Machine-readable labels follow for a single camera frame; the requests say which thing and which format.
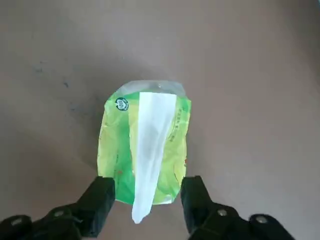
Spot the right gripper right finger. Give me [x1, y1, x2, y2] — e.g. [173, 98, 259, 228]
[179, 175, 296, 240]

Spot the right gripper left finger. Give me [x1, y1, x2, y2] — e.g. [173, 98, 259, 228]
[0, 176, 117, 240]

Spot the white tissue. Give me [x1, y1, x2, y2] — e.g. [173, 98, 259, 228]
[131, 91, 177, 225]

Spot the green tissue pack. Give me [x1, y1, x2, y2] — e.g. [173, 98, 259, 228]
[96, 79, 193, 206]

